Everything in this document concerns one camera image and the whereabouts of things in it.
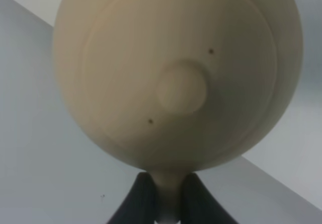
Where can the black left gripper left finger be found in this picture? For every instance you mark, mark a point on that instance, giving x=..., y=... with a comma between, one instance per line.
x=139, y=206

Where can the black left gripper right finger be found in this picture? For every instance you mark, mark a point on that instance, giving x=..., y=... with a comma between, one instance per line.
x=198, y=206

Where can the beige teapot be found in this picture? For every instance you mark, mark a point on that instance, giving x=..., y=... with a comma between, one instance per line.
x=173, y=87

